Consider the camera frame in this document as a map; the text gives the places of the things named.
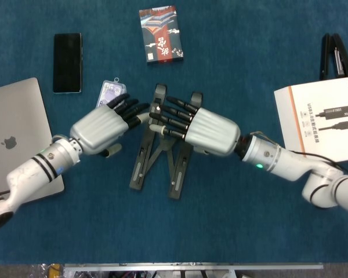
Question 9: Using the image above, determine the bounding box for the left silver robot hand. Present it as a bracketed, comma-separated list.
[69, 93, 151, 159]

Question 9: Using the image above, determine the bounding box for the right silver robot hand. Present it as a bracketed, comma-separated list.
[148, 96, 241, 157]

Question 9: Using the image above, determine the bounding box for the clear small plastic case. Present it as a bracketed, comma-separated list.
[95, 76, 128, 109]

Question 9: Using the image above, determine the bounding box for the dark foldable laptop stand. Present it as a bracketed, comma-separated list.
[129, 83, 204, 200]

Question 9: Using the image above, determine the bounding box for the silver closed laptop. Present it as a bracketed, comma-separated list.
[0, 77, 65, 200]

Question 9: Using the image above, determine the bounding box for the black smartphone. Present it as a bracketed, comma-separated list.
[52, 32, 83, 94]

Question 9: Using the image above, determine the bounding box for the teal felt table cloth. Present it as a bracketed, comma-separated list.
[0, 0, 348, 265]

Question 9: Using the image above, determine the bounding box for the dark patterned card box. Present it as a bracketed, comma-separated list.
[138, 5, 184, 65]

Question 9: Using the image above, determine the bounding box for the black stapler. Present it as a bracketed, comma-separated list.
[320, 32, 348, 81]

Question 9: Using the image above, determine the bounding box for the crumpled clear plastic wrap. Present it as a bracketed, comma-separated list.
[28, 264, 50, 278]

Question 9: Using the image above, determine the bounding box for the white USB cable box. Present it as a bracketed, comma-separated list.
[273, 76, 348, 163]

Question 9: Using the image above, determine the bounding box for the aluminium frame rail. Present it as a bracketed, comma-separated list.
[63, 262, 324, 272]

